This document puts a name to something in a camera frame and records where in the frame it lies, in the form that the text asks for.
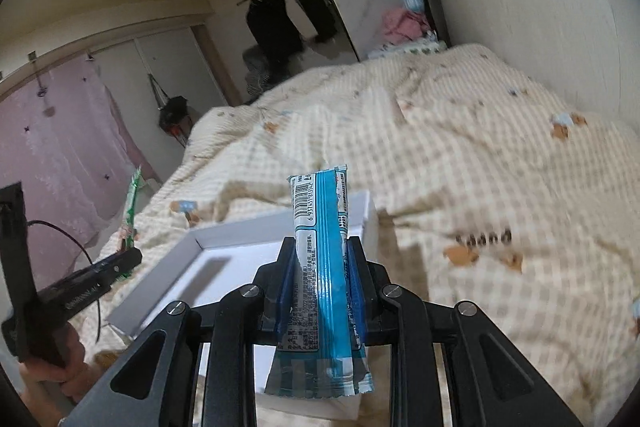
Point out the cream checkered bear duvet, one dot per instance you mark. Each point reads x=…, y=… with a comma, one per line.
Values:
x=488, y=186

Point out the pink lace curtain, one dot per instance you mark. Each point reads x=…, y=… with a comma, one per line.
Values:
x=63, y=139

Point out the black hanging coat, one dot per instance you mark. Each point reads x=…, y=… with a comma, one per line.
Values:
x=276, y=36

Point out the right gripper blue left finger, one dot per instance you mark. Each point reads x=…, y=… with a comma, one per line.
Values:
x=283, y=282

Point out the black headboard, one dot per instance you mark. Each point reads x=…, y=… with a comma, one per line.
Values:
x=435, y=14

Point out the pink clothes pile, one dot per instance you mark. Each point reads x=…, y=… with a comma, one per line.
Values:
x=401, y=25

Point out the blue candy stick packet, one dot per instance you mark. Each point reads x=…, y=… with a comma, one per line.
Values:
x=320, y=355

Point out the white cardboard box tray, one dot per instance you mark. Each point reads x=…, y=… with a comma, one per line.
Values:
x=208, y=263

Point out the green candy stick packet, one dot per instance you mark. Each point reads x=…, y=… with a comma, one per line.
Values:
x=126, y=230

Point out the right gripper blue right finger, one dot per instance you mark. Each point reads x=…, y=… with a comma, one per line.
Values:
x=361, y=288

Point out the black hanging bag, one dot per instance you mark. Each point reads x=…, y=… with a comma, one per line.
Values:
x=173, y=113

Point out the green heart patterned pillow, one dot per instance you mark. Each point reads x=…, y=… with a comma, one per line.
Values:
x=421, y=46

